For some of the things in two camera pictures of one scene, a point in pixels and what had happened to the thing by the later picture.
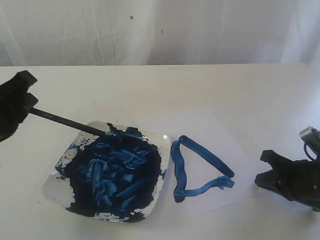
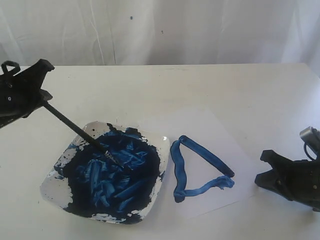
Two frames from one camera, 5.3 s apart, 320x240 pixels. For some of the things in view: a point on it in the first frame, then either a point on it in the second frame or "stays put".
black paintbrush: (68, 122) -> (80, 131)
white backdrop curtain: (42, 33) stays put
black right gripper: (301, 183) stays put
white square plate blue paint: (116, 178) stays put
